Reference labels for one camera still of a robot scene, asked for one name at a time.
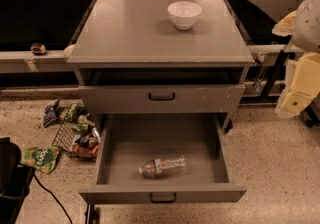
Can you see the white ceramic bowl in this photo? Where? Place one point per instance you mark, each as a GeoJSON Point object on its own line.
{"type": "Point", "coordinates": [184, 14]}

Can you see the green snack bag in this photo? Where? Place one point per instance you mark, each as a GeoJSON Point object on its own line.
{"type": "Point", "coordinates": [42, 159]}

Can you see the grey drawer cabinet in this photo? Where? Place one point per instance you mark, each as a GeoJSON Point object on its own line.
{"type": "Point", "coordinates": [134, 43]}

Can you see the open grey middle drawer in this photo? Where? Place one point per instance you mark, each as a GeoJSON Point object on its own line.
{"type": "Point", "coordinates": [130, 141]}

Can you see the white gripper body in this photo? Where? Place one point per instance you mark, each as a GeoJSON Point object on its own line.
{"type": "Point", "coordinates": [308, 26]}

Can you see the clear plastic water bottle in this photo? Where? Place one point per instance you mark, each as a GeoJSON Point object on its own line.
{"type": "Point", "coordinates": [161, 168]}

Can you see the black wire basket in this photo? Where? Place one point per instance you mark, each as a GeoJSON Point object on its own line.
{"type": "Point", "coordinates": [76, 140]}

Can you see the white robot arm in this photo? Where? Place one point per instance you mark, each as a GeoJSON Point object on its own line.
{"type": "Point", "coordinates": [303, 25]}

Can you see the black tray stand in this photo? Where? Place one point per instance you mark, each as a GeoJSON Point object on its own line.
{"type": "Point", "coordinates": [255, 20]}

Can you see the dark blue snack bag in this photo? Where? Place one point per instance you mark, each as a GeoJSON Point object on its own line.
{"type": "Point", "coordinates": [50, 113]}

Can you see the green snack packet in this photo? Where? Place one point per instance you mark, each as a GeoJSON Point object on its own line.
{"type": "Point", "coordinates": [74, 111]}

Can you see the closed grey upper drawer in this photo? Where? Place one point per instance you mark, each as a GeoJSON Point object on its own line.
{"type": "Point", "coordinates": [161, 99]}

